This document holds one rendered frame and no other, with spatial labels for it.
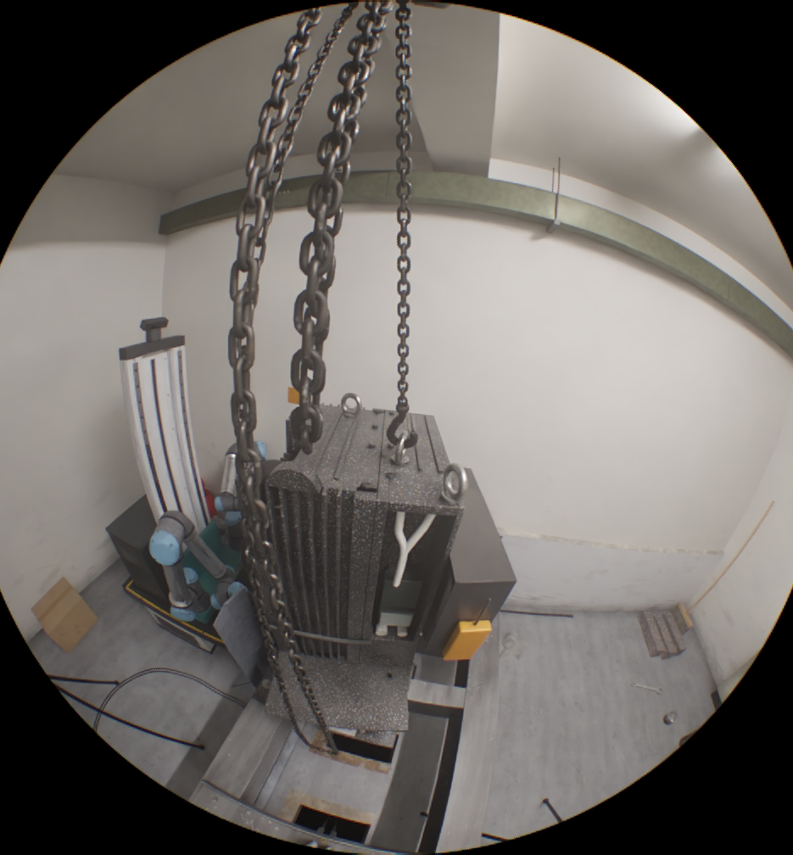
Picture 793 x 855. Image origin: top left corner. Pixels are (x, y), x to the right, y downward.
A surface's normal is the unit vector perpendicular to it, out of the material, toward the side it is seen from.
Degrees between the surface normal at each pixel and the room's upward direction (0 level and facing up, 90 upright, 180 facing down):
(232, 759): 0
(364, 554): 90
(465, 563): 0
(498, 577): 0
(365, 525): 90
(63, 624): 90
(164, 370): 90
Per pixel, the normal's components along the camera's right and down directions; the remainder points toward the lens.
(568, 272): -0.22, 0.34
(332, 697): 0.13, -0.92
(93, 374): 0.97, 0.20
